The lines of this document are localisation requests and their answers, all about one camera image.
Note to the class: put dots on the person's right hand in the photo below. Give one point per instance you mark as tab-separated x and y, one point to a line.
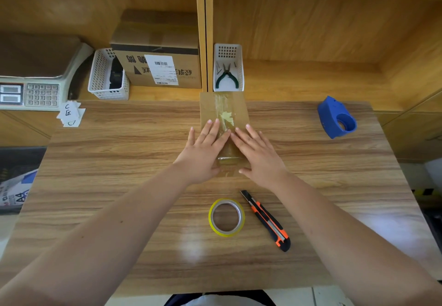
260	162

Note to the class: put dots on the person's left hand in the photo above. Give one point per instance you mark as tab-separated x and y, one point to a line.
200	157

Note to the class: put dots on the person's left thumb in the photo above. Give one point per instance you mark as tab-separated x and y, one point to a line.
215	171

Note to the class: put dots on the person's left middle finger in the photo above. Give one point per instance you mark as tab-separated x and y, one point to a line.
214	130

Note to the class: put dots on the person's right little finger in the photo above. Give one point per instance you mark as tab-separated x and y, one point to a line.
265	140

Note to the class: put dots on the person's left little finger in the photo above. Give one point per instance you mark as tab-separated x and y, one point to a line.
191	136

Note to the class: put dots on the person's right thumb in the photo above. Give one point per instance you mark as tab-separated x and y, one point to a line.
244	171

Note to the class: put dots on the person's right middle finger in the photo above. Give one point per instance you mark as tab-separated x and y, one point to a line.
246	137

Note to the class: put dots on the small taped cardboard box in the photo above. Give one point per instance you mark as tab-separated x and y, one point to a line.
221	105

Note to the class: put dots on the person's left forearm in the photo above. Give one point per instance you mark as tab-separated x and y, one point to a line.
103	233

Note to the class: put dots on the person's right forearm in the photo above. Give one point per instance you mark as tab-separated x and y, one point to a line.
345	243

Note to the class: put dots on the yellowish clear tape roll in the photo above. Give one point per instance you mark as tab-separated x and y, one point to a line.
214	224

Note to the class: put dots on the orange black utility knife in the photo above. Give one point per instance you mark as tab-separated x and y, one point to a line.
267	221

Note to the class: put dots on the blue tape dispenser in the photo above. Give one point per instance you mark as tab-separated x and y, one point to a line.
329	116

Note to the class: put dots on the white shipping label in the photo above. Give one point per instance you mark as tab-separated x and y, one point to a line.
161	69

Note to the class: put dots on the white basket with pliers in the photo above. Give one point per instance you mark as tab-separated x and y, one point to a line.
228	52

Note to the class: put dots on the black object in basket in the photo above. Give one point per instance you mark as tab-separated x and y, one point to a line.
116	74

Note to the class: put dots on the large brown cardboard box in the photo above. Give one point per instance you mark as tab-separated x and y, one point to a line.
155	36

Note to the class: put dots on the white perforated plastic basket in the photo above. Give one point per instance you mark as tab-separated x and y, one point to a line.
98	74

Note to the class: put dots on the white paper notes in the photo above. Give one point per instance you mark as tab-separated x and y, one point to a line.
70	114

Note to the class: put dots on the wooden shelf unit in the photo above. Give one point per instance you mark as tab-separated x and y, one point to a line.
310	22

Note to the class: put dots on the person's dark white clothing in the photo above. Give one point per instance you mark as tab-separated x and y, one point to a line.
221	299

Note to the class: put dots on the beige electronic weighing scale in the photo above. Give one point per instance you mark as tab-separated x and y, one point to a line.
38	64

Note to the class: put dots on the black storage bin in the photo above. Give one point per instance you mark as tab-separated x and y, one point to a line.
17	159

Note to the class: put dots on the white blue paper ream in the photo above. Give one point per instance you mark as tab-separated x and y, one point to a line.
15	192

